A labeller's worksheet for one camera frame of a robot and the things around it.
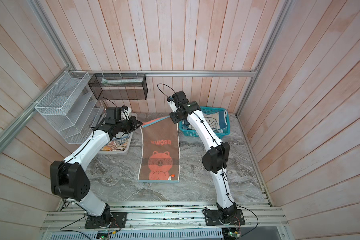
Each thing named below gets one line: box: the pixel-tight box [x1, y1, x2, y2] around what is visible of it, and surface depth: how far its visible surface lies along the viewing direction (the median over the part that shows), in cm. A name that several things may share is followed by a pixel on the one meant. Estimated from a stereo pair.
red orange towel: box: [138, 116, 180, 183], surface depth 95 cm
